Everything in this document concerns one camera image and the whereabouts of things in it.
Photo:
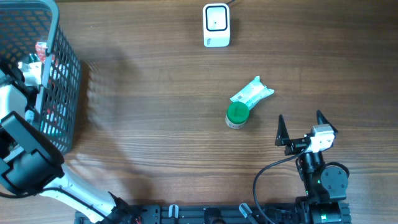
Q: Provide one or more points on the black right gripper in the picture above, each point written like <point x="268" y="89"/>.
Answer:
<point x="295" y="145"/>

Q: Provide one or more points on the mint green wipes pack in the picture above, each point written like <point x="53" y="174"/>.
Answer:
<point x="252" y="93"/>

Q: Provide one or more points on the green lid white jar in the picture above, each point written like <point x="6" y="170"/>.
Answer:
<point x="236" y="115"/>

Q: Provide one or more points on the orange Kleenex tissue pack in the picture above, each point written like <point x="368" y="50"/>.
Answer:
<point x="41" y="48"/>

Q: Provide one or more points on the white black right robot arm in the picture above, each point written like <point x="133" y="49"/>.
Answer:
<point x="325" y="182"/>

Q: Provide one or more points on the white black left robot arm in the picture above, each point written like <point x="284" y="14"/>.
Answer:
<point x="31" y="165"/>

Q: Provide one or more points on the white barcode scanner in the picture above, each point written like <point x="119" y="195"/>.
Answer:
<point x="216" y="25"/>

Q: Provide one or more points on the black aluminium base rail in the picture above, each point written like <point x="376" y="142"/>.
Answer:
<point x="277" y="213"/>

